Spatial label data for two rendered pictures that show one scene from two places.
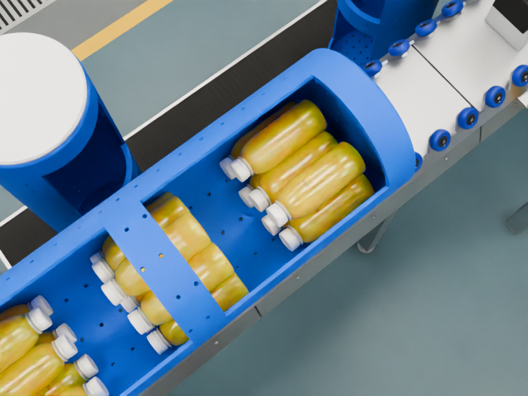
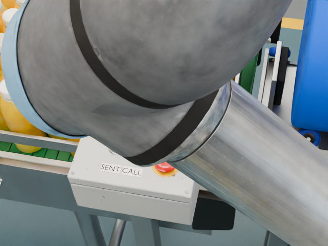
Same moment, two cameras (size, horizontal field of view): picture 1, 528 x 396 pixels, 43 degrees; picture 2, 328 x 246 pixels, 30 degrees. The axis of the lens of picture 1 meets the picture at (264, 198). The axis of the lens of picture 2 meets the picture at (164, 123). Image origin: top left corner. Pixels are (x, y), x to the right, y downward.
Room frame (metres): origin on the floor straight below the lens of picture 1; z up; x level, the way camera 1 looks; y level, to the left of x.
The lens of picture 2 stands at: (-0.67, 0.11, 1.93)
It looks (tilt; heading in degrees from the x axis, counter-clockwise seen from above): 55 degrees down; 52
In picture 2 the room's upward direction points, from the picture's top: 5 degrees counter-clockwise
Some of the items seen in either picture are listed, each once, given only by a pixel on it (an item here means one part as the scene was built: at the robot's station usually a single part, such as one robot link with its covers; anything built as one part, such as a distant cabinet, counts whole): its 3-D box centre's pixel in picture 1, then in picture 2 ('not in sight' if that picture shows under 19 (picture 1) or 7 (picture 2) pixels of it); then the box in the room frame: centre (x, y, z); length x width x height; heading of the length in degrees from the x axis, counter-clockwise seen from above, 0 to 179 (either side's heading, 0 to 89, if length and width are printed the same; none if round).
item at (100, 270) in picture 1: (102, 271); not in sight; (0.23, 0.27, 1.09); 0.04 x 0.02 x 0.04; 36
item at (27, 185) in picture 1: (78, 175); not in sight; (0.60, 0.47, 0.59); 0.28 x 0.28 x 0.88
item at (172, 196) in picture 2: not in sight; (137, 175); (-0.39, 0.55, 1.05); 0.20 x 0.10 x 0.10; 126
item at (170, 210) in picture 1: (147, 239); not in sight; (0.29, 0.20, 1.09); 0.17 x 0.07 x 0.07; 126
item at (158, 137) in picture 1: (223, 164); not in sight; (0.80, 0.13, 0.07); 1.50 x 0.52 x 0.15; 125
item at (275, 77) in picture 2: not in sight; (277, 81); (-0.04, 0.56, 0.99); 0.10 x 0.02 x 0.12; 36
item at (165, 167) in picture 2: not in sight; (165, 163); (-0.36, 0.51, 1.11); 0.04 x 0.04 x 0.01
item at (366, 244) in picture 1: (379, 218); not in sight; (0.52, -0.33, 0.31); 0.06 x 0.06 x 0.63; 36
